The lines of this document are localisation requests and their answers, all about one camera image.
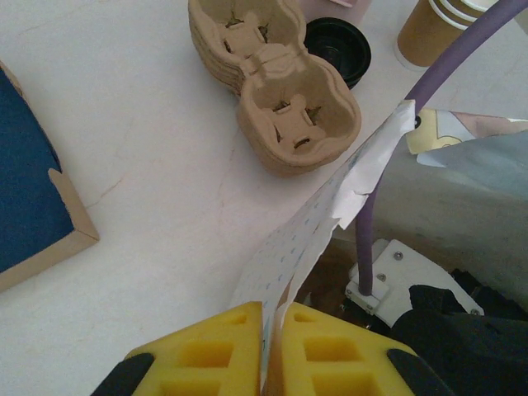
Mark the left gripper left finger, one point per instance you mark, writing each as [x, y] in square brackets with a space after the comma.
[206, 354]

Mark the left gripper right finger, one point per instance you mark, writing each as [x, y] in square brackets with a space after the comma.
[330, 354]

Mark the single pulp cup carrier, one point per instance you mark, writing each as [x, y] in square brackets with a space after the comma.
[330, 264]

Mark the white paper takeout bag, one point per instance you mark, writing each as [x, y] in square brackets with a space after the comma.
[354, 177]

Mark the dark blue napkin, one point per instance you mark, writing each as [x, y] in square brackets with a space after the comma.
[24, 165]

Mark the stack of brown paper cups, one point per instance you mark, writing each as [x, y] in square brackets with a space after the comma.
[420, 41]

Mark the brown cardboard napkin box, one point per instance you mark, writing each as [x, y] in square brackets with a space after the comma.
[62, 255]

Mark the stack of pulp cup carriers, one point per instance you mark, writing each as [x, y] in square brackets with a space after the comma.
[288, 136]

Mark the stack of black lids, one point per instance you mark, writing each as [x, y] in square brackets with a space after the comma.
[342, 49]

